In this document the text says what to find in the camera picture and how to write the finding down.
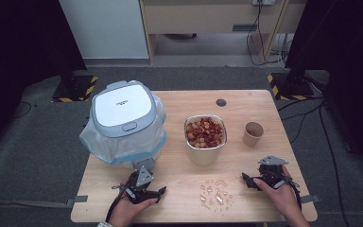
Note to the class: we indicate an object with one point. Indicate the white power strip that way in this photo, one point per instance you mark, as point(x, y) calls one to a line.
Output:
point(263, 2)

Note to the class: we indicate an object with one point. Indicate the black curtain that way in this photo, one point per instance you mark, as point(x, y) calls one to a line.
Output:
point(19, 47)
point(343, 47)

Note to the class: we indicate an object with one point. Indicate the dark round table grommet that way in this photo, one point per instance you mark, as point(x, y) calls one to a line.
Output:
point(221, 102)

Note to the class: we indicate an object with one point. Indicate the grey tape strip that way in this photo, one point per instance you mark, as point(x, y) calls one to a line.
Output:
point(312, 198)
point(79, 199)

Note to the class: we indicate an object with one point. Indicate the spilled water drops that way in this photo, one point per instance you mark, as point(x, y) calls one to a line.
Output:
point(219, 198)

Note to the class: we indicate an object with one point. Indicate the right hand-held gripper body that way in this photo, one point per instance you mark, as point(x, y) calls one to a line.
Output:
point(271, 173)

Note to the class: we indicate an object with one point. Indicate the stand base with hazard tape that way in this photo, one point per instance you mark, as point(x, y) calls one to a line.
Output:
point(293, 90)
point(78, 91)

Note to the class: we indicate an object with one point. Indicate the translucent white blue trash bag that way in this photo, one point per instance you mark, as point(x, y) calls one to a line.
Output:
point(123, 147)

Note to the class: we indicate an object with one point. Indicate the red and white food scraps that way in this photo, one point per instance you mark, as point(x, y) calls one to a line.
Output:
point(204, 132)

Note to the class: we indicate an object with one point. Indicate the brown paper cup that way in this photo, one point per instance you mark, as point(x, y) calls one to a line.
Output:
point(250, 139)

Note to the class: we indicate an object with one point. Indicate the white grey pedal trash bin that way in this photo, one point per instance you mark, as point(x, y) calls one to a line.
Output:
point(123, 105)

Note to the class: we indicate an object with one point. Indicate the person's right hand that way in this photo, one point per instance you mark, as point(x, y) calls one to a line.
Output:
point(283, 198)

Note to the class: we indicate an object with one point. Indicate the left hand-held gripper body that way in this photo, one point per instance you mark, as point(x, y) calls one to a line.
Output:
point(143, 178)

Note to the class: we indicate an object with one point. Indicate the square metal container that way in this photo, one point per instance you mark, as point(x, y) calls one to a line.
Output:
point(204, 156)

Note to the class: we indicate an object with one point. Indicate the light wooden desk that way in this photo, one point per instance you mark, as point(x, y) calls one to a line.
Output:
point(201, 19)

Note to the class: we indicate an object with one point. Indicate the person's left hand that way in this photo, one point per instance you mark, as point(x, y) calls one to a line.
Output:
point(124, 211)

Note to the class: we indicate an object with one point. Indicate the white cabinet panel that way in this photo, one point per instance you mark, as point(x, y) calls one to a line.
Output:
point(107, 28)

